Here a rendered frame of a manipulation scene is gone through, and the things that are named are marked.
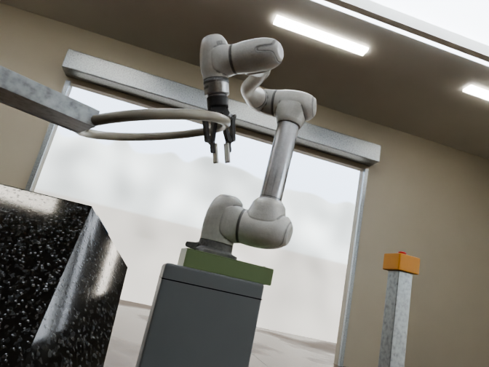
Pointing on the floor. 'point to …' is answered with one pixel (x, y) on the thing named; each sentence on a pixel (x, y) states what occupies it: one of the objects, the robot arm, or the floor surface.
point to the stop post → (396, 308)
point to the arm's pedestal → (200, 320)
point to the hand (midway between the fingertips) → (221, 154)
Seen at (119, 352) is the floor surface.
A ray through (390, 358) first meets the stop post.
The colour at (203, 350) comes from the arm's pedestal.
